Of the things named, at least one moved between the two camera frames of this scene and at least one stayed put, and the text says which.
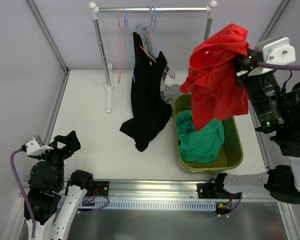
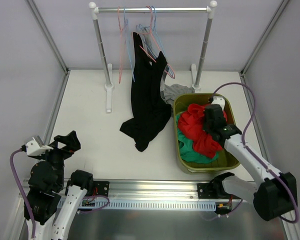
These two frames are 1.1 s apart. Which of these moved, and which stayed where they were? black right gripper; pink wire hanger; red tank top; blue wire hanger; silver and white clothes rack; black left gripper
Moved: black right gripper; red tank top
Stayed: black left gripper; pink wire hanger; silver and white clothes rack; blue wire hanger
